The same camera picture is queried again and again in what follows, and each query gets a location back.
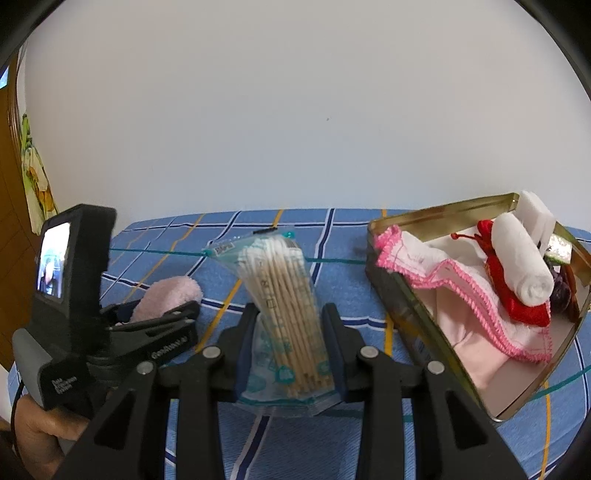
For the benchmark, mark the dark purple pouch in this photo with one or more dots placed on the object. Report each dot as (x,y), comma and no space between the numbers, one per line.
(561,290)

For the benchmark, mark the white gauze cloth pink trim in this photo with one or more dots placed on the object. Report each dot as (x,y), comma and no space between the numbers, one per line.
(425,258)

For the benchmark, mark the white foam block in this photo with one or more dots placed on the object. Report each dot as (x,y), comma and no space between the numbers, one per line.
(535,212)

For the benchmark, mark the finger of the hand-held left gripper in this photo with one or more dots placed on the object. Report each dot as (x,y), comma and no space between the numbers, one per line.
(157,323)
(122,314)

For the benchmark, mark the cotton swab bag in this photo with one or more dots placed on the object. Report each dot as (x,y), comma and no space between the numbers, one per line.
(281,300)

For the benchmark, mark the red pouch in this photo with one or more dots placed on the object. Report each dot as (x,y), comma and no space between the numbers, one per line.
(498,272)

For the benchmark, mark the green floral curtain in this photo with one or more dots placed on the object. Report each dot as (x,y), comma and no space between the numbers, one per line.
(37,184)

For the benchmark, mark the white bandage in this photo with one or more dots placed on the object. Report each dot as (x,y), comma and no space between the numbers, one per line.
(521,258)

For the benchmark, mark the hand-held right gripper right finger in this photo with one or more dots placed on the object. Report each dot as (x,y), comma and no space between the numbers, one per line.
(334,355)

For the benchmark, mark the person's left hand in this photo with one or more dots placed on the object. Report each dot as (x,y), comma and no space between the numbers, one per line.
(41,424)

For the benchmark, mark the pink fluffy puff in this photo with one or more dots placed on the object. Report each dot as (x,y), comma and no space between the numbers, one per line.
(171,293)

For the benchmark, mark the blue plaid bedsheet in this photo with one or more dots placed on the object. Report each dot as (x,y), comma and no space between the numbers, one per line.
(323,249)

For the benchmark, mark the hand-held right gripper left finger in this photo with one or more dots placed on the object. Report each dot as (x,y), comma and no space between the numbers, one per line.
(247,350)

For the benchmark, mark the gold tin box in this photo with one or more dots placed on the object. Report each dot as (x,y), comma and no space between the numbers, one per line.
(406,295)

